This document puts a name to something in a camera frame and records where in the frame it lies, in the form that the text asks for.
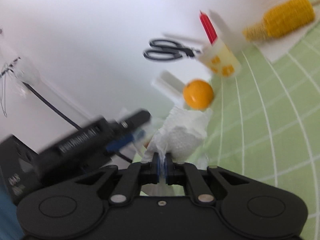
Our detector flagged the white flat stick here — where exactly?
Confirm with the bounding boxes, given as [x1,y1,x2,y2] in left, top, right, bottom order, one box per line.
[207,9,248,53]

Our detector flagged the white paper sheet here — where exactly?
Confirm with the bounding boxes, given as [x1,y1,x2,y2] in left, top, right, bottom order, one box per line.
[249,12,320,63]

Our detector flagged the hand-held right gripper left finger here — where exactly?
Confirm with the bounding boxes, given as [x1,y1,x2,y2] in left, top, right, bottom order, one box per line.
[72,152,161,204]

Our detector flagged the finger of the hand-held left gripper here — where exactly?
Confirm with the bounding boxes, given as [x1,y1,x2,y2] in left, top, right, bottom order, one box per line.
[114,109,152,133]
[105,129,147,154]

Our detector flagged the white cup with yellow print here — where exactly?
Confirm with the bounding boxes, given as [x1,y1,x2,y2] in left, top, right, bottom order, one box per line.
[197,39,242,78]

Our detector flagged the white plastic piece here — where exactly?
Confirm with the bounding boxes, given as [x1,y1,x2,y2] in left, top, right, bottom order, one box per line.
[151,70,191,106]

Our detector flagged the black cable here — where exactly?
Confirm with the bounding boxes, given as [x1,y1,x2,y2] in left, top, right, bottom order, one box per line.
[22,81,133,163]

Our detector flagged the yellow corn cob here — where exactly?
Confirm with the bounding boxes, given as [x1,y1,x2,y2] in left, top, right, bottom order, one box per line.
[242,0,316,42]

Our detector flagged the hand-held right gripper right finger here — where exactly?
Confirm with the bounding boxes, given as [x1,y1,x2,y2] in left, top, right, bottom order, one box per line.
[166,152,251,203]

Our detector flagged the red pen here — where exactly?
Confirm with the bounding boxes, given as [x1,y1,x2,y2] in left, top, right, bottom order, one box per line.
[198,10,218,46]

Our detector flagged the green grid cutting mat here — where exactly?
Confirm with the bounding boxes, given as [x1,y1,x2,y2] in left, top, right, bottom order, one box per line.
[132,24,320,240]

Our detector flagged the thin grey wires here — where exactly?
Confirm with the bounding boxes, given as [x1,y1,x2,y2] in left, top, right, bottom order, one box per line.
[0,57,21,117]

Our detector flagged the white paper towel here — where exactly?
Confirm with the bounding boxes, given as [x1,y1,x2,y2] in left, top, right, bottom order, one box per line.
[141,106,213,197]

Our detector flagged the black scissors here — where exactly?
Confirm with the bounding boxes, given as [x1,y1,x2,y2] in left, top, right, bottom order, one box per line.
[143,38,201,61]

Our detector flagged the orange fruit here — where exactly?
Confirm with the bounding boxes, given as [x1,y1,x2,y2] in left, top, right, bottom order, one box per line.
[182,79,214,110]

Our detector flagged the clear plastic container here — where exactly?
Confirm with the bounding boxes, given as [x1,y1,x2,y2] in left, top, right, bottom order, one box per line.
[119,107,212,173]

